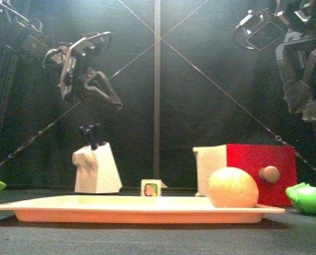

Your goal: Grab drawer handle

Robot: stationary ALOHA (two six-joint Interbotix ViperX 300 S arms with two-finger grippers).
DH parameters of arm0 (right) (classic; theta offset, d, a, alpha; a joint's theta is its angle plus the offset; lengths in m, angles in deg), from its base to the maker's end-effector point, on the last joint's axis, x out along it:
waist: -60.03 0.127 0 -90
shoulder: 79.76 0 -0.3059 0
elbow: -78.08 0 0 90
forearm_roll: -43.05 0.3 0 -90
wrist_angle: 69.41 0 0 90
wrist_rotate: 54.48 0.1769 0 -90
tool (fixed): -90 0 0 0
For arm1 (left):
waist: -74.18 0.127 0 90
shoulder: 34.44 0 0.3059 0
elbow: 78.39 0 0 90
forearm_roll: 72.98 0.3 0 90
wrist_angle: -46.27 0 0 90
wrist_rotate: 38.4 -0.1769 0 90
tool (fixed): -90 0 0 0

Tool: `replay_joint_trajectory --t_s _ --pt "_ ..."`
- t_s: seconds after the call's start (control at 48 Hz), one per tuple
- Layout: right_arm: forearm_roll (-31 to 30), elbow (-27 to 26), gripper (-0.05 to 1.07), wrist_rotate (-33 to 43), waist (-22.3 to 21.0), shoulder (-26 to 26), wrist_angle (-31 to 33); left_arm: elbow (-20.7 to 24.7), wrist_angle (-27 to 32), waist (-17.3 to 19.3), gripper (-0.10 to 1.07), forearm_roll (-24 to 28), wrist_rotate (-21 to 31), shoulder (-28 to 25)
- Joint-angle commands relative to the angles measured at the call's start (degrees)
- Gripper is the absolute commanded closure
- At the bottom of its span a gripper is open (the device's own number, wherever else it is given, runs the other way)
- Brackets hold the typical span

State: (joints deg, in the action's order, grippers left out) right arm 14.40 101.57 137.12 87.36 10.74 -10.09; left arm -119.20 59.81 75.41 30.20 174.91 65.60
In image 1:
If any round wooden drawer knob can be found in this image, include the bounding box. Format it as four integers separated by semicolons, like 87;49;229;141
257;165;281;184

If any diagonal steel brace wire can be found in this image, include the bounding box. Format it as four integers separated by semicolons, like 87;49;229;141
116;0;316;181
0;0;210;168

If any black handled toy knife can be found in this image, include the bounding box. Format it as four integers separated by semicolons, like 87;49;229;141
78;125;91;147
86;125;100;151

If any vertical metal frame pole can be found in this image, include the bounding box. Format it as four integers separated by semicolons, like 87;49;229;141
153;0;162;180

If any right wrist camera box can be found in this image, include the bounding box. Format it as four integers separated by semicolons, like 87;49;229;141
231;7;292;52

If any wooden drawer box red front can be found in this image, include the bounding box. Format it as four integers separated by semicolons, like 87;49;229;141
191;142;298;207

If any tan toy egg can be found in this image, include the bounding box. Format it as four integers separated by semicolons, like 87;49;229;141
206;166;259;209

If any green toy pepper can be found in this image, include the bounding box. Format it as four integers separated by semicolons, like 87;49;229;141
284;181;316;217

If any orange plastic tray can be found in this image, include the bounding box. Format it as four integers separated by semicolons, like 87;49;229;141
0;194;286;225

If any small printed wooden cube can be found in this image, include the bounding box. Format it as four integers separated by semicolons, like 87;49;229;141
140;178;169;198

